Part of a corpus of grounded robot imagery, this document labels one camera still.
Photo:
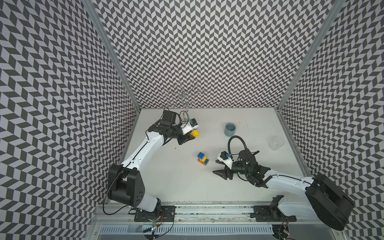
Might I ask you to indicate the clear glass cup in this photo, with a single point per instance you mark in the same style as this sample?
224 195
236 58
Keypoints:
275 143

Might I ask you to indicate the grey-blue ceramic cup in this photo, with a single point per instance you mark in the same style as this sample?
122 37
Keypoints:
230 129

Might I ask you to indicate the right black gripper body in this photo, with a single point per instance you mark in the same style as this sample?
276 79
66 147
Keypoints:
237 168

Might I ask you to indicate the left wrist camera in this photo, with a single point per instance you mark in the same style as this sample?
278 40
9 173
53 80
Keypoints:
180 121

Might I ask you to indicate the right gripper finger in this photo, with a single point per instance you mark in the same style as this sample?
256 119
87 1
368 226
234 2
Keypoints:
224 174
221 163

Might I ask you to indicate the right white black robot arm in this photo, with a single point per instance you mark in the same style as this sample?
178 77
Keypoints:
319 197

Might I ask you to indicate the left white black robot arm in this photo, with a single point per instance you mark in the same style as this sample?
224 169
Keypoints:
125 182

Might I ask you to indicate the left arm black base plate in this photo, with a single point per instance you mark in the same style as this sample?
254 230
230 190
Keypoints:
162 214

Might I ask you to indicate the yellow curved lego brick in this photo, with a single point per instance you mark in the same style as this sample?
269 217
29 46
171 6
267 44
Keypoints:
195 133

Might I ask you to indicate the aluminium front rail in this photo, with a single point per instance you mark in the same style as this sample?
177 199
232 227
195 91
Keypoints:
186 213

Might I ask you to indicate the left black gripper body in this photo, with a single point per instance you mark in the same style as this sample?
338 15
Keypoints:
177 133

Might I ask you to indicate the chrome mug tree stand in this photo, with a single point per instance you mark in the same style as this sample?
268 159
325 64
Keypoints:
182 94

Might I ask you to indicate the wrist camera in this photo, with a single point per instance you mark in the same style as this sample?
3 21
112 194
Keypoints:
226 158
180 121

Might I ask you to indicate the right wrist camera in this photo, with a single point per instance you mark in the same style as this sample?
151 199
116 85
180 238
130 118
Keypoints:
226 158

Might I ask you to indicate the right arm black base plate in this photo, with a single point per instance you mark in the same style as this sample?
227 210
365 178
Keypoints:
271 213

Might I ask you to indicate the white ribbed cable duct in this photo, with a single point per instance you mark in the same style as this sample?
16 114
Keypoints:
189 230

